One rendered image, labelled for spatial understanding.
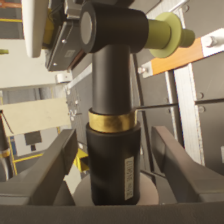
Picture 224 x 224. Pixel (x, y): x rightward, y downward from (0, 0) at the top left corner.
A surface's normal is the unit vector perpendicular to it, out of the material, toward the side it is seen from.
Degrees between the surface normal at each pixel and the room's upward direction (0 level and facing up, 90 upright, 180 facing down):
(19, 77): 90
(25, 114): 90
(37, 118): 90
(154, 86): 0
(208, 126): 0
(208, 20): 0
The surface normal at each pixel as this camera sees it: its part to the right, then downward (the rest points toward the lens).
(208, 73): -0.87, 0.16
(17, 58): 0.47, -0.04
